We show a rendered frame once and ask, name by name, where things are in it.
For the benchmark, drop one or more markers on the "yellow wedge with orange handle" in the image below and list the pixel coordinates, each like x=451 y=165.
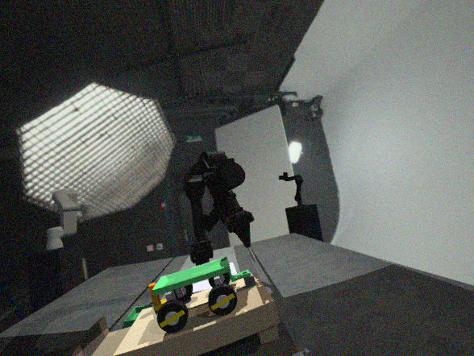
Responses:
x=157 y=302

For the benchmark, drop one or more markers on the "small green trolley with black wheels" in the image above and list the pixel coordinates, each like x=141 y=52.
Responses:
x=173 y=314

